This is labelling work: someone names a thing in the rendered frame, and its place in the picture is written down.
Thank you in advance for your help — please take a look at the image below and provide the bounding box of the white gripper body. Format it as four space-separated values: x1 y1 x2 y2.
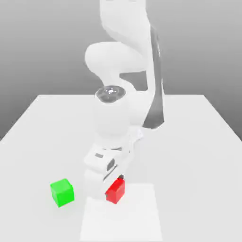
84 150 134 199

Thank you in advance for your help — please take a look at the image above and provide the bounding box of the small red cube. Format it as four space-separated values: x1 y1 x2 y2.
105 177 126 205

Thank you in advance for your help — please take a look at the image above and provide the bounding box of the small green cube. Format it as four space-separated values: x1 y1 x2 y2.
50 178 75 208

